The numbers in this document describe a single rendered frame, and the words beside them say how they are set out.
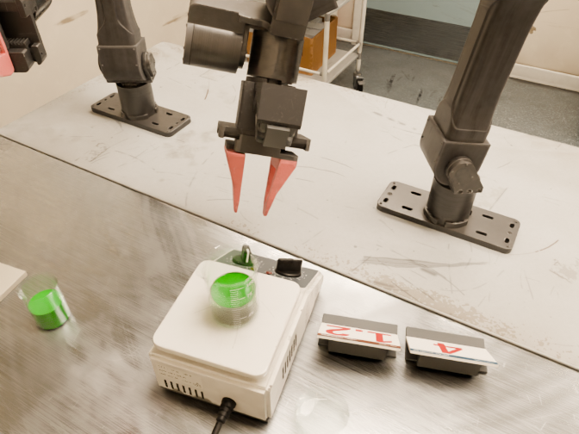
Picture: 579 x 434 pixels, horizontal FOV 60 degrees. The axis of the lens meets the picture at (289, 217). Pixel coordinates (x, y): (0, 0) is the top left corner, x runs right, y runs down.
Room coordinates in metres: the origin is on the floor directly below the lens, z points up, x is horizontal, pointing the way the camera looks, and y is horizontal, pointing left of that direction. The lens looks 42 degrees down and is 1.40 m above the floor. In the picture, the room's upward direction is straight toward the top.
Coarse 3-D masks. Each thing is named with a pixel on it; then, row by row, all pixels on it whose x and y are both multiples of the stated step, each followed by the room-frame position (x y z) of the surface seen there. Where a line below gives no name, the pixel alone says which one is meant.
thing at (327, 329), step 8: (328, 328) 0.34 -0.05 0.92; (336, 328) 0.35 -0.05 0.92; (344, 328) 0.35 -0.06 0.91; (352, 328) 0.35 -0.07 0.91; (344, 336) 0.32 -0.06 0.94; (352, 336) 0.33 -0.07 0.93; (360, 336) 0.33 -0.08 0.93; (368, 336) 0.33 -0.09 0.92; (376, 336) 0.33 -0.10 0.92; (384, 336) 0.34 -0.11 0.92; (392, 336) 0.34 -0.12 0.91
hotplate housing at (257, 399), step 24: (312, 288) 0.38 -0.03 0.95; (288, 336) 0.30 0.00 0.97; (168, 360) 0.28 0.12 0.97; (288, 360) 0.29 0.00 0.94; (168, 384) 0.27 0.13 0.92; (192, 384) 0.26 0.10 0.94; (216, 384) 0.25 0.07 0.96; (240, 384) 0.25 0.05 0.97; (264, 384) 0.25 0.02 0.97; (240, 408) 0.25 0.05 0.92; (264, 408) 0.24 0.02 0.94
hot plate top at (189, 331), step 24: (192, 288) 0.35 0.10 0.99; (264, 288) 0.35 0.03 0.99; (288, 288) 0.35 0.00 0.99; (168, 312) 0.32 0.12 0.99; (192, 312) 0.32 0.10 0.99; (264, 312) 0.32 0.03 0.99; (288, 312) 0.32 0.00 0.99; (168, 336) 0.29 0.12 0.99; (192, 336) 0.29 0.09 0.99; (216, 336) 0.29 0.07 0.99; (240, 336) 0.29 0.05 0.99; (264, 336) 0.29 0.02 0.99; (192, 360) 0.27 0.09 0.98; (216, 360) 0.26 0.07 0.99; (240, 360) 0.26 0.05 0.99; (264, 360) 0.26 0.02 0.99
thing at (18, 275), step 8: (0, 264) 0.46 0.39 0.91; (0, 272) 0.44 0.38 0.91; (8, 272) 0.44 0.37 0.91; (16, 272) 0.44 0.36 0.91; (24, 272) 0.44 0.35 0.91; (0, 280) 0.43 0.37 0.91; (8, 280) 0.43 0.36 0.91; (16, 280) 0.43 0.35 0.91; (0, 288) 0.41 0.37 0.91; (8, 288) 0.42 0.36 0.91; (0, 296) 0.40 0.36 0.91
